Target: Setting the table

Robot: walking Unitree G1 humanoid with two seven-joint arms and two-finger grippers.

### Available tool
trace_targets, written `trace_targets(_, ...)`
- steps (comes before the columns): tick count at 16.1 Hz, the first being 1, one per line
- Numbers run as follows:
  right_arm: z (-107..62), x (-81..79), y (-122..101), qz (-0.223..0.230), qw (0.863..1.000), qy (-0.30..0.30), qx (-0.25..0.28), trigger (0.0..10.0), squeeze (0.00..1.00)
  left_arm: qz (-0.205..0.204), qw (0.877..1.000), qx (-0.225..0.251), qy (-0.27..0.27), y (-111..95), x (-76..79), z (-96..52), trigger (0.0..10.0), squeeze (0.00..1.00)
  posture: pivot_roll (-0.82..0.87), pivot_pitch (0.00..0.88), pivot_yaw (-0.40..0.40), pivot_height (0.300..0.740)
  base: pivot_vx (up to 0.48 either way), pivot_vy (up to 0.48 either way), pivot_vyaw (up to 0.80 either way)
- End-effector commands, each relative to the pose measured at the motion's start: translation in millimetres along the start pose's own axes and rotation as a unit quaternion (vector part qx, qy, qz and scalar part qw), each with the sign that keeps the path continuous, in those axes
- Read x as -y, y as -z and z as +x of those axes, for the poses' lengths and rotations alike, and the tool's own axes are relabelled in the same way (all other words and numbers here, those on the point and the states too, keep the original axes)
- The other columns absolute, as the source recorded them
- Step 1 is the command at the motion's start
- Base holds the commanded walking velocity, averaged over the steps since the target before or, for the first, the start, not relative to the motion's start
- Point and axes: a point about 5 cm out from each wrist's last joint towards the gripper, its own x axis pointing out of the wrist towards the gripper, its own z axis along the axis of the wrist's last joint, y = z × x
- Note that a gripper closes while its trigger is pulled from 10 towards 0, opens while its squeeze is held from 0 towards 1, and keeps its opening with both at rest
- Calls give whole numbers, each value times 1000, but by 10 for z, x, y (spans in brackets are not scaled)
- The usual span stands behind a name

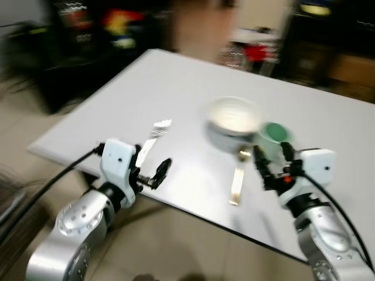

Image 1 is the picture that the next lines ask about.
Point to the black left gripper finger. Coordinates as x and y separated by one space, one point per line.
162 170

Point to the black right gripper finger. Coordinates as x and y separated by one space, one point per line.
261 161
287 155

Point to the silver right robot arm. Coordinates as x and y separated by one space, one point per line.
328 237

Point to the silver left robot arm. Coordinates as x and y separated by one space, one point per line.
76 225

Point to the green cup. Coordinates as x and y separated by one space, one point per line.
274 136

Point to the gold spoon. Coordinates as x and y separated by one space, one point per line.
238 181

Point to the silver fork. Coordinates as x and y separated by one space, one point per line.
153 137

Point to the white ceramic bowl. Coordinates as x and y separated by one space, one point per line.
234 117

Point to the brown cardboard box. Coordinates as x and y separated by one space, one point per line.
354 73

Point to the red box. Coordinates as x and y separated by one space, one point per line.
259 52

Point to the black shelf unit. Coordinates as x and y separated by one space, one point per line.
319 41

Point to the black display cabinet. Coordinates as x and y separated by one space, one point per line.
76 58

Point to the red yellow colourful toy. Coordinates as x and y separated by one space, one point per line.
123 26

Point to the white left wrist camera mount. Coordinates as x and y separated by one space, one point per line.
117 161

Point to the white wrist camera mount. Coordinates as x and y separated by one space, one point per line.
117 161
317 167

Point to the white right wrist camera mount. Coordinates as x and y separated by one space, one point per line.
317 167

